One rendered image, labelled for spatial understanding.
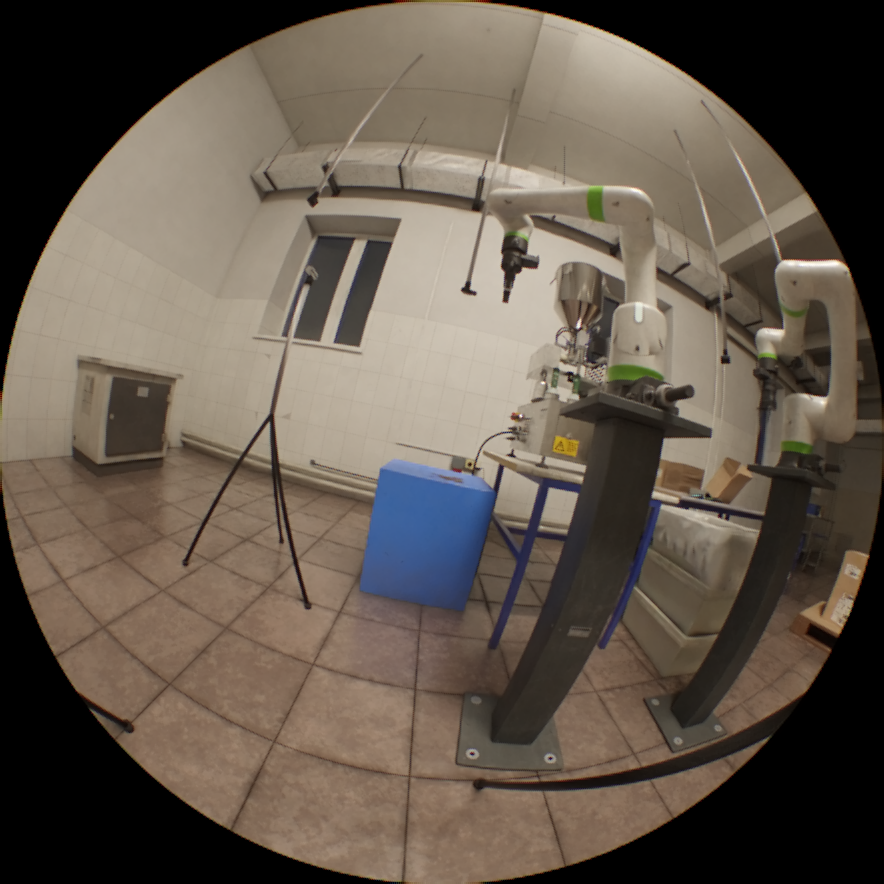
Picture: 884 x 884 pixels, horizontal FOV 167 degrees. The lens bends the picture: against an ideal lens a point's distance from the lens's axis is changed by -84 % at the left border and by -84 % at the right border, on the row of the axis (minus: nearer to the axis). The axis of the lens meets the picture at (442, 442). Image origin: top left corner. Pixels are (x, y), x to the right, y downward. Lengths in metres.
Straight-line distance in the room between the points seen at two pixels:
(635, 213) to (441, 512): 1.26
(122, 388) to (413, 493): 2.20
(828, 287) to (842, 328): 0.11
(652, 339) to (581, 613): 0.57
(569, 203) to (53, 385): 3.29
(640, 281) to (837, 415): 0.75
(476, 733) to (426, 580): 0.75
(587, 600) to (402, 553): 0.90
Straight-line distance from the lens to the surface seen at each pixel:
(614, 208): 0.93
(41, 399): 3.04
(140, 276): 3.40
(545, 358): 1.51
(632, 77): 3.95
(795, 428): 1.13
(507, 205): 1.06
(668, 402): 0.58
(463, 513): 1.29
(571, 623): 0.68
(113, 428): 2.60
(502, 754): 0.97
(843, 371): 1.14
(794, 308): 1.15
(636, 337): 0.66
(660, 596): 1.62
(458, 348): 2.87
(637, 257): 0.99
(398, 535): 1.33
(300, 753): 0.89
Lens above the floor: 0.80
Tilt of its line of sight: 2 degrees down
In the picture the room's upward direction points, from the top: 12 degrees clockwise
